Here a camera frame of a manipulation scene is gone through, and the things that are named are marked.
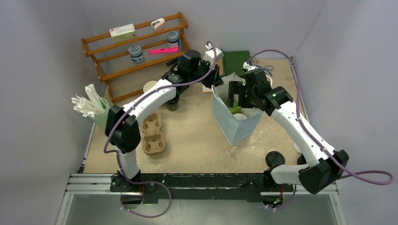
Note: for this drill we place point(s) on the black paper cup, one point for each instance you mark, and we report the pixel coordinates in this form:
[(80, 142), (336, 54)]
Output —
[(172, 104)]

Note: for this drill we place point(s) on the blue white jar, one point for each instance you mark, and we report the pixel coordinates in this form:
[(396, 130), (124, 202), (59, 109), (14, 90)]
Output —
[(136, 54), (173, 39)]

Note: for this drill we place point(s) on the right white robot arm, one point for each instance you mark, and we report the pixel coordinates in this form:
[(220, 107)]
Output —
[(322, 161)]

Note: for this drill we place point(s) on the pink marker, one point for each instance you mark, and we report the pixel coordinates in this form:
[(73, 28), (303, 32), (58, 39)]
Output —
[(163, 50)]

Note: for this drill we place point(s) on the white wrapped straws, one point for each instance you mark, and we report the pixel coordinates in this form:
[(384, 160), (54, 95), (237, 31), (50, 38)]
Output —
[(91, 106)]

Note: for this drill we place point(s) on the green paper bag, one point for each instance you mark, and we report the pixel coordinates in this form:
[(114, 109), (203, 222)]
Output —
[(233, 62)]

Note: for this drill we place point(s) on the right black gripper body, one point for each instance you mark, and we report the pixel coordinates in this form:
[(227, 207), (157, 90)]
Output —
[(247, 97)]

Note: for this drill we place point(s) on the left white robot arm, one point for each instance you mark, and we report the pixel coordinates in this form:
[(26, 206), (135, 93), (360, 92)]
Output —
[(122, 128)]

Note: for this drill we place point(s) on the pink white stapler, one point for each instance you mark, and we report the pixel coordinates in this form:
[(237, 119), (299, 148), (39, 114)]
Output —
[(158, 24)]

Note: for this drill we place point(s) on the white cup lid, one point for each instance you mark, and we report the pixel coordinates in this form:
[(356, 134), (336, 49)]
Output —
[(240, 116)]

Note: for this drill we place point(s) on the wooden shelf rack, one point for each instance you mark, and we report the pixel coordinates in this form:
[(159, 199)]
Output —
[(127, 49)]

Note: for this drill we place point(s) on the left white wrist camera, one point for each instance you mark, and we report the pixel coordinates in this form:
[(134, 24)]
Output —
[(212, 54)]

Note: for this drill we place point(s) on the white cup stack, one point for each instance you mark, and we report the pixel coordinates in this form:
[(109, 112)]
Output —
[(149, 85)]

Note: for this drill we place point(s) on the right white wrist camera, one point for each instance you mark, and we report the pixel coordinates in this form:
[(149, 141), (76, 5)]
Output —
[(248, 67)]

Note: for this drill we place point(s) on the light blue paper bag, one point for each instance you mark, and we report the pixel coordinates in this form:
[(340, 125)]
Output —
[(234, 129)]

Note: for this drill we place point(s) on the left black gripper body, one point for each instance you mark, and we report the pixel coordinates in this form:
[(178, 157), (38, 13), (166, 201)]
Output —
[(200, 71)]

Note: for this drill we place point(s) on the green paper cup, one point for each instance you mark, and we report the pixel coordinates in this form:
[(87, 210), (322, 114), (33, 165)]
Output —
[(235, 109)]

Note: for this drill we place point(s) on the brown pulp cup carrier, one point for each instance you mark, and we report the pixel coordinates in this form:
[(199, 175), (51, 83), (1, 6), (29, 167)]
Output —
[(153, 140)]

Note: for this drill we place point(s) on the green straw holder cup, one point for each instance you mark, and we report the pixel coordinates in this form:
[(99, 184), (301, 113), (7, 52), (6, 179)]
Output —
[(101, 120)]

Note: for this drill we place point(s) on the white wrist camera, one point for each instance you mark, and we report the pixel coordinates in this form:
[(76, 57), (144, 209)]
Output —
[(212, 54), (248, 67)]

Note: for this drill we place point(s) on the stacked black cup lids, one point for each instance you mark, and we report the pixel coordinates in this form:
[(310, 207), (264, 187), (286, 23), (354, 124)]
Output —
[(301, 160)]

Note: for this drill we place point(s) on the right blue white jar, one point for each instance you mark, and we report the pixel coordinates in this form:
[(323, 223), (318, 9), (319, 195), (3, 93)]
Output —
[(173, 39)]

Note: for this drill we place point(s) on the left blue white jar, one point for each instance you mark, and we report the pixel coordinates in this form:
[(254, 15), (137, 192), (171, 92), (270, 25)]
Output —
[(136, 54)]

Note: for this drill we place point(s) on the white green box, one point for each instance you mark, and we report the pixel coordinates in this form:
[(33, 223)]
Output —
[(122, 33)]

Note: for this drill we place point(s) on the black cup lid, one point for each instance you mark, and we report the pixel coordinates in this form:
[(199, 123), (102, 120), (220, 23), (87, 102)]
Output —
[(274, 158)]

